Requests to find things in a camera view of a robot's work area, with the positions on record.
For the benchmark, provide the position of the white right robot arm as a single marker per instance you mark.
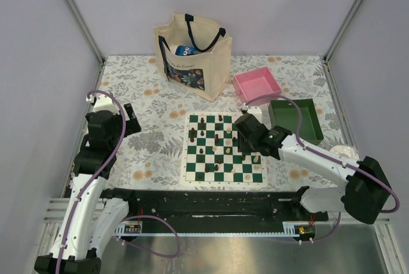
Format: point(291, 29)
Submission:
point(360, 186)

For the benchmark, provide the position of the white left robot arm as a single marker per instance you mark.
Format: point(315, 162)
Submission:
point(80, 243)

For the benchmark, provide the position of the white toilet paper roll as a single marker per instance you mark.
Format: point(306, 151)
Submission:
point(345, 151)

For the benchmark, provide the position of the floral table cloth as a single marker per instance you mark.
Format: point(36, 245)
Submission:
point(151, 159)

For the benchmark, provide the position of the green white chess board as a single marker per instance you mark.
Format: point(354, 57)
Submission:
point(214, 153)

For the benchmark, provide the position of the blue white bottle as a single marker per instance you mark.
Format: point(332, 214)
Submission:
point(184, 50)

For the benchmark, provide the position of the pink plastic box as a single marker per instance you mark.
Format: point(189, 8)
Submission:
point(255, 85)

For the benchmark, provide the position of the beige canvas tote bag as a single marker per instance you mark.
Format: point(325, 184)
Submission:
point(205, 73)

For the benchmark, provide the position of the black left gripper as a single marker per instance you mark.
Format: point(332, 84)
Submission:
point(131, 125)

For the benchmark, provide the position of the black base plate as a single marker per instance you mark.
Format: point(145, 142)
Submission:
point(210, 212)

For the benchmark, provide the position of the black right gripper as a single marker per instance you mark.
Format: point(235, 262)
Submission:
point(241, 146)

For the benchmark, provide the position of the green plastic box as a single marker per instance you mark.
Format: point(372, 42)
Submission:
point(284, 114)

